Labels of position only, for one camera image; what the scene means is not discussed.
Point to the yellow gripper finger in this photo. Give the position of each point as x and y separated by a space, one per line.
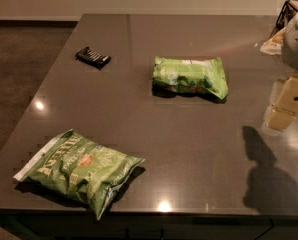
283 104

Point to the green rice chip bag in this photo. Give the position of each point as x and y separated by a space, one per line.
191 76

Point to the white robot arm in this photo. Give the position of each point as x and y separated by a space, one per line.
289 54

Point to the black rxbar chocolate bar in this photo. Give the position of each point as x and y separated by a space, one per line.
92 58

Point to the green kettle chips bag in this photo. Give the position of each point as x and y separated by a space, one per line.
80 169

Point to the crumpled white wrapper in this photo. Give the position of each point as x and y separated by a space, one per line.
273 46

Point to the black wire basket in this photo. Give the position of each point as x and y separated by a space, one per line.
288 11

